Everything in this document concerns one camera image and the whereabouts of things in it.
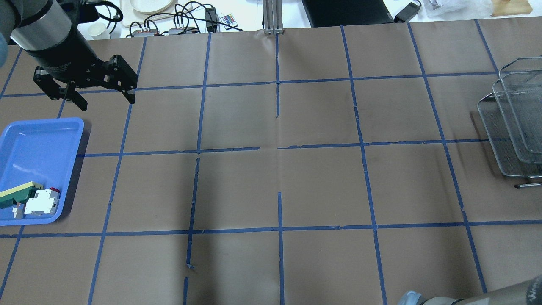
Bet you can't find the blue plastic tray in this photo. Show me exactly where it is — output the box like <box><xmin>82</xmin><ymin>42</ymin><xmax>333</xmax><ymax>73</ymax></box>
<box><xmin>0</xmin><ymin>117</ymin><xmax>85</xmax><ymax>226</ymax></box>

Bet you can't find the white circuit breaker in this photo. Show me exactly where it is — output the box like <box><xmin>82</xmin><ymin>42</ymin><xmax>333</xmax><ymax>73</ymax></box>
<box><xmin>24</xmin><ymin>189</ymin><xmax>60</xmax><ymax>216</ymax></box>

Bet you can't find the black power adapter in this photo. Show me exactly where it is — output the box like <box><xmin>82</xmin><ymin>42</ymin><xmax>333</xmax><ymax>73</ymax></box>
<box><xmin>393</xmin><ymin>0</ymin><xmax>422</xmax><ymax>23</ymax></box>

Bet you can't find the clear plastic bag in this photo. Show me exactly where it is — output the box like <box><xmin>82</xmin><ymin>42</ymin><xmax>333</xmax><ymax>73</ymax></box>
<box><xmin>422</xmin><ymin>0</ymin><xmax>493</xmax><ymax>19</ymax></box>

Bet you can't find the wooden cutting board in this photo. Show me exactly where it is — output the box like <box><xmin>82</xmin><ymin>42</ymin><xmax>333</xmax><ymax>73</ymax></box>
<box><xmin>491</xmin><ymin>0</ymin><xmax>533</xmax><ymax>17</ymax></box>

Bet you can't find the black laptop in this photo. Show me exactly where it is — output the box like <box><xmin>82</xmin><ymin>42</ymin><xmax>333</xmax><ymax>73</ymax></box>
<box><xmin>302</xmin><ymin>0</ymin><xmax>394</xmax><ymax>28</ymax></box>

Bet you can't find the green yellow terminal block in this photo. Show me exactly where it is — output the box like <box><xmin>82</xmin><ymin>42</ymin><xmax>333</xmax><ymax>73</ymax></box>
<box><xmin>0</xmin><ymin>181</ymin><xmax>43</xmax><ymax>219</ymax></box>

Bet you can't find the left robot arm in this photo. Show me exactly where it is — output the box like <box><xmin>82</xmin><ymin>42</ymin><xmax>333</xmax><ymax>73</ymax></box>
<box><xmin>1</xmin><ymin>0</ymin><xmax>138</xmax><ymax>111</ymax></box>

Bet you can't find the beige round plate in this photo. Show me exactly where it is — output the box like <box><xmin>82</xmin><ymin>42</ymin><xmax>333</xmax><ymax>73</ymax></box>
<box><xmin>129</xmin><ymin>0</ymin><xmax>175</xmax><ymax>15</ymax></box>

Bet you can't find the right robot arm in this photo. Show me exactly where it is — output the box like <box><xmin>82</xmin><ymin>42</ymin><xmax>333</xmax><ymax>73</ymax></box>
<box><xmin>398</xmin><ymin>275</ymin><xmax>542</xmax><ymax>305</ymax></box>

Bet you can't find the white paper cup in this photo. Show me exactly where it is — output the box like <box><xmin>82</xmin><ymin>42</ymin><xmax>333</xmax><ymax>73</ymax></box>
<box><xmin>87</xmin><ymin>23</ymin><xmax>110</xmax><ymax>40</ymax></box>

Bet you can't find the wire mesh shelf basket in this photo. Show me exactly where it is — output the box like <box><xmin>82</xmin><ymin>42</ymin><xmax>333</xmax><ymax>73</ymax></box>
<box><xmin>477</xmin><ymin>56</ymin><xmax>542</xmax><ymax>179</ymax></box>

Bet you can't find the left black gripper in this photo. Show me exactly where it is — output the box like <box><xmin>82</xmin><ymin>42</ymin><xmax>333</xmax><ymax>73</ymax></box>
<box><xmin>25</xmin><ymin>28</ymin><xmax>138</xmax><ymax>111</ymax></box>

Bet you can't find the aluminium frame post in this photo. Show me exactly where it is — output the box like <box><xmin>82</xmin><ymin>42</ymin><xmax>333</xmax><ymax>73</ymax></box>
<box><xmin>263</xmin><ymin>0</ymin><xmax>284</xmax><ymax>35</ymax></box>

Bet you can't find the beige tray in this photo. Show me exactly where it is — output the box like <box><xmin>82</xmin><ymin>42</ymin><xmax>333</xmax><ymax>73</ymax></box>
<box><xmin>119</xmin><ymin>0</ymin><xmax>181</xmax><ymax>28</ymax></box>

